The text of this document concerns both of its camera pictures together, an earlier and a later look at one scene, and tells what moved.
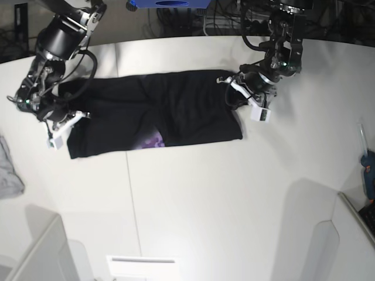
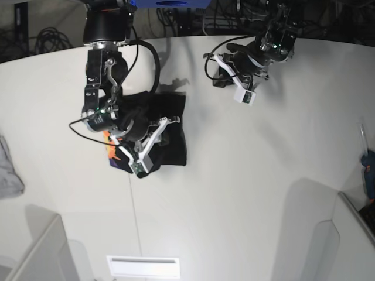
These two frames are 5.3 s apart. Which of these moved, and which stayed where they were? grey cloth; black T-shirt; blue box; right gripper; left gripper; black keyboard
Moved: black T-shirt; left gripper; right gripper
Stayed: black keyboard; grey cloth; blue box
